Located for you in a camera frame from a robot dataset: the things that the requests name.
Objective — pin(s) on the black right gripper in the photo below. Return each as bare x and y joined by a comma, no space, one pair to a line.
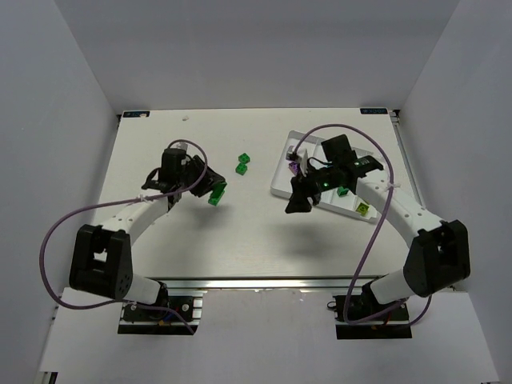
306,186

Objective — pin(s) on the small green lego brick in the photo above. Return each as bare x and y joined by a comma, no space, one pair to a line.
342,191

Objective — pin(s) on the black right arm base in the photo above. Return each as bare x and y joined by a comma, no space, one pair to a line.
388,326

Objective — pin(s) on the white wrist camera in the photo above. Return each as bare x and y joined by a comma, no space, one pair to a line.
182,146
299,156

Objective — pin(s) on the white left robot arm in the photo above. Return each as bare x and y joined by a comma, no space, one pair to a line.
102,258

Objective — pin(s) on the white compartment sorting tray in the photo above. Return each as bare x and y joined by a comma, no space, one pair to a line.
331,201

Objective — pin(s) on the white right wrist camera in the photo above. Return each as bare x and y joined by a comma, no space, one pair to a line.
299,156

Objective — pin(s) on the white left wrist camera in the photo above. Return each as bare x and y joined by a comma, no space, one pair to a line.
182,146

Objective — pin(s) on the blue label left corner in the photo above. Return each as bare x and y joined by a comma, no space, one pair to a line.
136,114

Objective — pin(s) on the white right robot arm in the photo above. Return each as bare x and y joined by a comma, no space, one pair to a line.
438,255

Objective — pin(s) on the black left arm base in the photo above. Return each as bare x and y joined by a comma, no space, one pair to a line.
177,313

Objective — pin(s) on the blue label right corner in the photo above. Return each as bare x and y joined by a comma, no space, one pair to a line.
372,111

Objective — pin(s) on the green lego brick top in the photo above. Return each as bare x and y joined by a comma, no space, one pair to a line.
244,158

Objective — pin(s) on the blue label corner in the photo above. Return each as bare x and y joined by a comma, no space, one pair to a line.
136,114
372,111

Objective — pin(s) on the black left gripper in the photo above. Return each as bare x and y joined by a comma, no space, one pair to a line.
206,178

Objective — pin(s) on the lime lego brick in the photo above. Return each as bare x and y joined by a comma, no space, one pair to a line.
362,209

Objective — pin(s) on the green lego plate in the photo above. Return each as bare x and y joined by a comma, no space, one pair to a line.
217,193

